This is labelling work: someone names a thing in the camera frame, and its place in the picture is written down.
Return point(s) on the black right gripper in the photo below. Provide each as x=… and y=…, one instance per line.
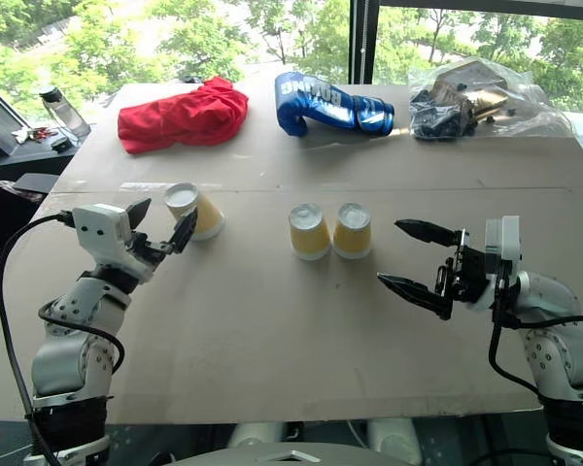
x=471, y=279

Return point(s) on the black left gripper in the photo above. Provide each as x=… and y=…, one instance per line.
x=148, y=250

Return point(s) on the yellow white paper cup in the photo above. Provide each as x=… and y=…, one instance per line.
x=201, y=216
x=352, y=238
x=311, y=238

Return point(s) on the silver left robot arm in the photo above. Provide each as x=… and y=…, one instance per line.
x=63, y=354

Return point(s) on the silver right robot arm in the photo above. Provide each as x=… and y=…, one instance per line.
x=558, y=349

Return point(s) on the red crumpled cloth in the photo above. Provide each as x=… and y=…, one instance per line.
x=180, y=116

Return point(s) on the small black box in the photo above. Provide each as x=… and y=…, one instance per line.
x=59, y=143

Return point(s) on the dark flat notebook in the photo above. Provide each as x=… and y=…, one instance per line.
x=36, y=183

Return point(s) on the clear water bottle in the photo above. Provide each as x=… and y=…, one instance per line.
x=68, y=114

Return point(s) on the brown cardboard sheet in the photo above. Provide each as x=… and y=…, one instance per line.
x=272, y=330
x=320, y=160

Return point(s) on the dark side table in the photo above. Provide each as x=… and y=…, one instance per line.
x=29, y=157

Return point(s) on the red white key bundle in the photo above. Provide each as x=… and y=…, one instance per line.
x=34, y=133

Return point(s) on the clear plastic bag of parts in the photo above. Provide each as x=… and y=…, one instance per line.
x=466, y=104

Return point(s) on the white rounded robot shell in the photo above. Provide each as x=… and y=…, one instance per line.
x=264, y=434
x=393, y=439

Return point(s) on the blue boxing glove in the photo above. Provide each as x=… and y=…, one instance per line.
x=330, y=109

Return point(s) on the grey robot torso plate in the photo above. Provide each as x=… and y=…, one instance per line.
x=291, y=458

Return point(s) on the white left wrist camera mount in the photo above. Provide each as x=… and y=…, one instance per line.
x=99, y=233

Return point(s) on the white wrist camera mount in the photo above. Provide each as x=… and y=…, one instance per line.
x=99, y=233
x=505, y=242

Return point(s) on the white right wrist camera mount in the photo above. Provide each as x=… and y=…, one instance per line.
x=505, y=242

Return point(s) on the dark window frame post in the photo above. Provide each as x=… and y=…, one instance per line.
x=363, y=39

